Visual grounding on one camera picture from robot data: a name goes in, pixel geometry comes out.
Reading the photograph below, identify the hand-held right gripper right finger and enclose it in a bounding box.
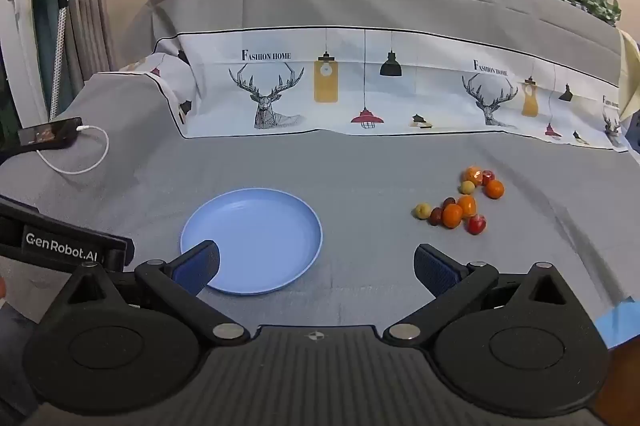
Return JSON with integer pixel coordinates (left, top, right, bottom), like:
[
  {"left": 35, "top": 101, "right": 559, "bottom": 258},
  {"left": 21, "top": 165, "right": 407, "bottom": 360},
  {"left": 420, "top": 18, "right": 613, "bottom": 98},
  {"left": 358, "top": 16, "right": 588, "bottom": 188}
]
[{"left": 382, "top": 243, "right": 581, "bottom": 348}]

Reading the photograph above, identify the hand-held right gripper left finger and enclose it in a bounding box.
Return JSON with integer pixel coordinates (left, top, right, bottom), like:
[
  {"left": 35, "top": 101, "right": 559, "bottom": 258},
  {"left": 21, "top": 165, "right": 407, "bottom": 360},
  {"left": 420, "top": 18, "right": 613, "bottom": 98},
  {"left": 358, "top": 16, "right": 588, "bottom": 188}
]
[{"left": 64, "top": 240, "right": 251, "bottom": 348}]

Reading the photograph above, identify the blue plate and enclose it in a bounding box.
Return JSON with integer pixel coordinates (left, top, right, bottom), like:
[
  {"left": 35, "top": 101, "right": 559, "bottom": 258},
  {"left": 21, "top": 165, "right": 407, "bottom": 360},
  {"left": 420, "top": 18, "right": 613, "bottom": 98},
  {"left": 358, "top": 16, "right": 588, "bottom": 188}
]
[{"left": 180, "top": 188, "right": 324, "bottom": 296}]

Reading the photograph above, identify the black smartphone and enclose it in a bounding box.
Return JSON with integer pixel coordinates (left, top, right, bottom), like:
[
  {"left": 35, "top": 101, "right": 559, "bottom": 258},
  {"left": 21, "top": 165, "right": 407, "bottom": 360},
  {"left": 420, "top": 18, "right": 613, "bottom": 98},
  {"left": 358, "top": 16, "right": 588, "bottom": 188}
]
[{"left": 17, "top": 117, "right": 83, "bottom": 152}]

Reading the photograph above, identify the light blue sheet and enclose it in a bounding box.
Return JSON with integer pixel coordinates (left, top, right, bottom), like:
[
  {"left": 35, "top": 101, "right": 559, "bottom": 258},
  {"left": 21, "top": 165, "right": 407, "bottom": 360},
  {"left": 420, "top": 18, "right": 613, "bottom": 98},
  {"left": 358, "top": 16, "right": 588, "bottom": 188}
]
[{"left": 595, "top": 303, "right": 640, "bottom": 349}]

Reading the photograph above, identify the grey curtain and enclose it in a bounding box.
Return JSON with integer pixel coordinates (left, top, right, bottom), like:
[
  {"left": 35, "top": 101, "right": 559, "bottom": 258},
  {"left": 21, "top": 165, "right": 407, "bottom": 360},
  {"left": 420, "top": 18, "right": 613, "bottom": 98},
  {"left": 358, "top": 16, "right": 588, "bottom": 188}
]
[{"left": 30, "top": 0, "right": 118, "bottom": 127}]

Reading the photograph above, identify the cream cloth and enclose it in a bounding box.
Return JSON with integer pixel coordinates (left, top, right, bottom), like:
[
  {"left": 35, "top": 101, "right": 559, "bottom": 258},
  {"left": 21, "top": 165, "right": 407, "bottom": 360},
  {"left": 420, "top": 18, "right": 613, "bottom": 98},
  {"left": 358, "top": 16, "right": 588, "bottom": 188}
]
[{"left": 619, "top": 30, "right": 640, "bottom": 119}]

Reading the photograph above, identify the white charging cable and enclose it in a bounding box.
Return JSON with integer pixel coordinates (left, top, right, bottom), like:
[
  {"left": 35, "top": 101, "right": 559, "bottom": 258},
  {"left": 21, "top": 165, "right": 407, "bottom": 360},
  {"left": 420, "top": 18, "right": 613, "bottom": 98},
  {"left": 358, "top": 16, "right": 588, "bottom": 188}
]
[{"left": 37, "top": 123, "right": 110, "bottom": 176}]

